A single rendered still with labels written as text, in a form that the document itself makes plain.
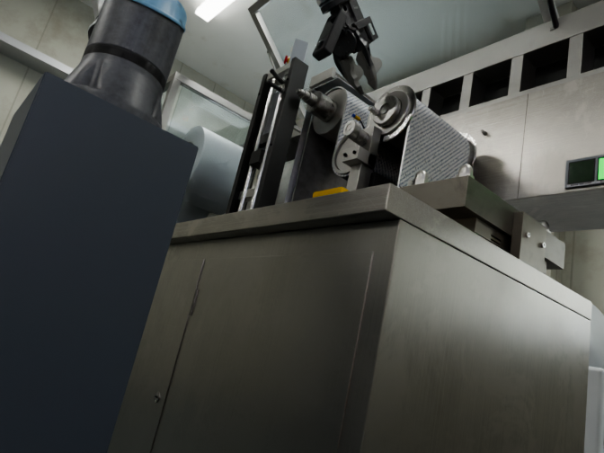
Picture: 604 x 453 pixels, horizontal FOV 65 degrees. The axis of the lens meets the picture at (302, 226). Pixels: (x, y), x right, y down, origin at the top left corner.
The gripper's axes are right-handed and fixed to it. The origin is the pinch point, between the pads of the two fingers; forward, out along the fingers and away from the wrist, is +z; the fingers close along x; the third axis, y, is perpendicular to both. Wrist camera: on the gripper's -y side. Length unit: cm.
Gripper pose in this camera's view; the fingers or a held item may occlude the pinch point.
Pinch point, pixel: (365, 87)
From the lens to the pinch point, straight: 116.3
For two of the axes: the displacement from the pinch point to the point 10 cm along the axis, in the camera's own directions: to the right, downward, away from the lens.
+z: 4.4, 8.6, 2.7
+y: 6.5, -5.1, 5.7
